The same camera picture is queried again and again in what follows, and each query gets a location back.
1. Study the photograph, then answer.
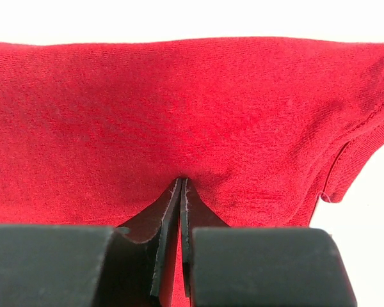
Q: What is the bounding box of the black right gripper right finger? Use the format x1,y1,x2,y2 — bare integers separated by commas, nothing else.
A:
180,178,357,306

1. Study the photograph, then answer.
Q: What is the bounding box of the dark red t shirt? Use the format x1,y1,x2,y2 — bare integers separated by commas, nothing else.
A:
0,38,384,306

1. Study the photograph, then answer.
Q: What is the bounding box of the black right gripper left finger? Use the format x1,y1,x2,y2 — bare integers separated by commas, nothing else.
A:
0,179,182,306

